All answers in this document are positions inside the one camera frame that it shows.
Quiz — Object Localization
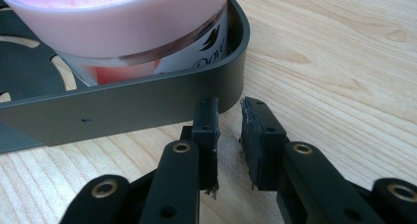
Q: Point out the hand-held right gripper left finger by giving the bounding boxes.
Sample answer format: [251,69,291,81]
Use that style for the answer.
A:
[180,96,221,200]

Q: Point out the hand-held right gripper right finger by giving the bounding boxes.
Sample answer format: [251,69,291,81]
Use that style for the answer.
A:
[238,96,291,192]

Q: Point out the dark grey corner shelf tray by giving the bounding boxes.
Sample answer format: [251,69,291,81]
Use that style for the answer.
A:
[0,0,251,155]

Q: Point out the pink jar with white lid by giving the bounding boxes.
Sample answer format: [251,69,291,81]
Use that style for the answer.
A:
[0,0,231,87]

